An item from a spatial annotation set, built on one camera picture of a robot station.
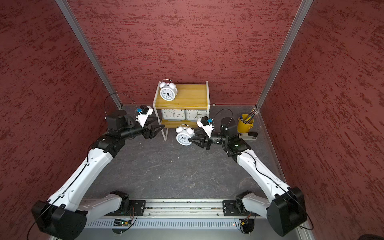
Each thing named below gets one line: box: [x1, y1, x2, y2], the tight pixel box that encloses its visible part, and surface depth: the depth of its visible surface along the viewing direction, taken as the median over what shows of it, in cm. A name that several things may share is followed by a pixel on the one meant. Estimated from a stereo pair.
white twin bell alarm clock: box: [159, 79, 178, 102], surface depth 74 cm
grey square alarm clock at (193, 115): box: [185, 109, 209, 122], surface depth 89 cm
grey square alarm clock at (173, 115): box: [161, 109, 186, 121], surface depth 91 cm
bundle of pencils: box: [244, 107, 259, 123], surface depth 99 cm
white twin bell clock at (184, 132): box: [175, 123, 195, 146], surface depth 69 cm
